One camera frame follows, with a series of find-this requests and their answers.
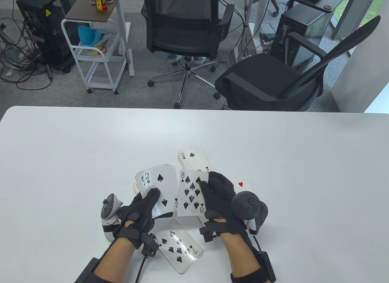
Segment stack of red-backed playing cards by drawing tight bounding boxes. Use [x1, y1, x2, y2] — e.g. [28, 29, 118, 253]
[135, 164, 180, 219]

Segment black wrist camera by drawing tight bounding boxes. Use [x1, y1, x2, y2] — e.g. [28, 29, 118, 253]
[141, 233, 159, 258]
[199, 222, 221, 243]

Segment black mesh back office chair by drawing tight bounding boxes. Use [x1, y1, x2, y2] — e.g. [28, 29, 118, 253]
[140, 0, 236, 109]

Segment grey left hand controller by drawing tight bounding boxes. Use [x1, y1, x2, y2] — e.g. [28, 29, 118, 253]
[100, 193, 124, 241]

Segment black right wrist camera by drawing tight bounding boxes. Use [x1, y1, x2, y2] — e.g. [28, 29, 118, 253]
[199, 222, 221, 243]

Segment black left glove cable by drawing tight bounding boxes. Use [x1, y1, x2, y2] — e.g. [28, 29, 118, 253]
[135, 256, 146, 283]

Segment tangle of black floor cables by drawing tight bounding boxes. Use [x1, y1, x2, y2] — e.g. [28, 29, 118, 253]
[0, 17, 54, 90]

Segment black spades playing card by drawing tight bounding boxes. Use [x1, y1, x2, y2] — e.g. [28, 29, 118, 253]
[177, 170, 211, 217]

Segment black padded office chair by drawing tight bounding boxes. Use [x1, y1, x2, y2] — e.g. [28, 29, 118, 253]
[214, 16, 382, 112]

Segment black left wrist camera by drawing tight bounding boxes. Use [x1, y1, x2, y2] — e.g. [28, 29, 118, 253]
[141, 233, 159, 258]

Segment brown top white side table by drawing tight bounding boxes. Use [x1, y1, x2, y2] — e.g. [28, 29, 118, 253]
[65, 0, 135, 77]

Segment blue plastic bowl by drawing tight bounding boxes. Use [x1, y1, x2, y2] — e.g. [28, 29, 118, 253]
[78, 26, 107, 48]

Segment pile of face-up spades cards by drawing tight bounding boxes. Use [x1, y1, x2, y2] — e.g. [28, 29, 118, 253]
[154, 219, 203, 274]

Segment black chair base with casters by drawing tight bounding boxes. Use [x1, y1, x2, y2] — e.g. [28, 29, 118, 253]
[269, 0, 295, 18]

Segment person's right hand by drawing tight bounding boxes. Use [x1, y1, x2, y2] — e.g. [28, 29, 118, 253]
[199, 171, 253, 242]

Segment white wire rolling cart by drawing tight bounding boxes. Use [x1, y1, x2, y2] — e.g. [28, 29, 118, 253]
[61, 19, 127, 95]

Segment pile of face-up clubs cards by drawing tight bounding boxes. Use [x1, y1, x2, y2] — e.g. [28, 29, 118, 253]
[177, 146, 215, 174]

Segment pile of face-up hearts cards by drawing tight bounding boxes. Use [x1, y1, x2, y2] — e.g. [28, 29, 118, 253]
[232, 177, 259, 196]

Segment black left forearm strap pack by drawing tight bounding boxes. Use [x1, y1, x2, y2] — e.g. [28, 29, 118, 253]
[74, 258, 122, 283]

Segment person's left hand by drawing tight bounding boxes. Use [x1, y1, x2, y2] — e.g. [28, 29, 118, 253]
[112, 187, 174, 250]

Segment black computer tower yellow sticker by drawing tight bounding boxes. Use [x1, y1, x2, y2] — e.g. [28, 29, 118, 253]
[16, 0, 83, 73]

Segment black forearm strap pack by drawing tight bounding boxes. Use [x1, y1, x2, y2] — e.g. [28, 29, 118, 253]
[74, 258, 122, 283]
[230, 251, 277, 283]

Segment black right forearm strap pack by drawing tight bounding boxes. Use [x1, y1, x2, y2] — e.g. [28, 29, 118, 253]
[230, 251, 277, 283]

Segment person's right forearm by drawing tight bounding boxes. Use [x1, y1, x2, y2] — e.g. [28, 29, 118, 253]
[220, 233, 262, 283]

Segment black glass side computer tower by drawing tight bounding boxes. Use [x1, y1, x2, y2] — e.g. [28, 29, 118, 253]
[269, 5, 334, 74]

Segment person's left forearm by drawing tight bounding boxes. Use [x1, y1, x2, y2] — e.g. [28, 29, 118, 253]
[93, 237, 136, 282]

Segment dark office desk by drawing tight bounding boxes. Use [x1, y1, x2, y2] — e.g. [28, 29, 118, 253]
[269, 0, 346, 12]

